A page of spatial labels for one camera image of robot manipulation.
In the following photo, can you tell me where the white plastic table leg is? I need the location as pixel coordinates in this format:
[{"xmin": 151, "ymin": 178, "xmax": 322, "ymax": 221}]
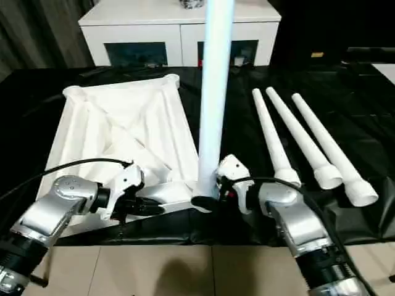
[
  {"xmin": 265, "ymin": 86, "xmax": 344, "ymax": 190},
  {"xmin": 196, "ymin": 0, "xmax": 235, "ymax": 199},
  {"xmin": 291, "ymin": 93, "xmax": 379, "ymax": 207},
  {"xmin": 251, "ymin": 88, "xmax": 302, "ymax": 188}
]

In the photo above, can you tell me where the white plastic table top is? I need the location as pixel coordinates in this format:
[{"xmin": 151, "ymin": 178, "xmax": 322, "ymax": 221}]
[{"xmin": 38, "ymin": 73, "xmax": 217, "ymax": 239}]

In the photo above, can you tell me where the black stand leg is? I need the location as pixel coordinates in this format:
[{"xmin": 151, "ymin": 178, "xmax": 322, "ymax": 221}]
[{"xmin": 30, "ymin": 273, "xmax": 51, "ymax": 287}]

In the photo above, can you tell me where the black work mat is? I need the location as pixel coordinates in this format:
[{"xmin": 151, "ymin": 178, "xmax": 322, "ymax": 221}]
[{"xmin": 0, "ymin": 64, "xmax": 395, "ymax": 247}]

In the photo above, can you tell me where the white sideboard cabinet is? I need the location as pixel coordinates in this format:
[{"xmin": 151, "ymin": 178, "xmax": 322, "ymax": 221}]
[{"xmin": 77, "ymin": 0, "xmax": 282, "ymax": 68}]

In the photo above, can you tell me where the grey curtain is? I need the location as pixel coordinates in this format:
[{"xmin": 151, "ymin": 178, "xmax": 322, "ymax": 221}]
[{"xmin": 0, "ymin": 0, "xmax": 93, "ymax": 81}]

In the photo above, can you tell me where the grey tangled bundle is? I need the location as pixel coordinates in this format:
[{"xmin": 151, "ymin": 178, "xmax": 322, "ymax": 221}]
[{"xmin": 180, "ymin": 0, "xmax": 204, "ymax": 10}]

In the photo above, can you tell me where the white side table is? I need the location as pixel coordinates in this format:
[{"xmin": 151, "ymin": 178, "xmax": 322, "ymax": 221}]
[{"xmin": 369, "ymin": 63, "xmax": 395, "ymax": 86}]

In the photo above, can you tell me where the dark low bench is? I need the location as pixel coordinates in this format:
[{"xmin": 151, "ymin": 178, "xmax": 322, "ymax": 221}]
[{"xmin": 346, "ymin": 46, "xmax": 395, "ymax": 66}]

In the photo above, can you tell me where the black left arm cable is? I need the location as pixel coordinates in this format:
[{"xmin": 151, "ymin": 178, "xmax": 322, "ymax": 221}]
[{"xmin": 0, "ymin": 158, "xmax": 134, "ymax": 200}]

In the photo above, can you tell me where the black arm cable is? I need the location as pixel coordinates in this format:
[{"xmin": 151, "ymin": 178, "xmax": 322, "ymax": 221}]
[
  {"xmin": 0, "ymin": 158, "xmax": 134, "ymax": 200},
  {"xmin": 231, "ymin": 175, "xmax": 373, "ymax": 296}
]

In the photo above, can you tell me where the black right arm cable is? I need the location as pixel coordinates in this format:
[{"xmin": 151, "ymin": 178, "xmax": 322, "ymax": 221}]
[{"xmin": 231, "ymin": 175, "xmax": 373, "ymax": 296}]

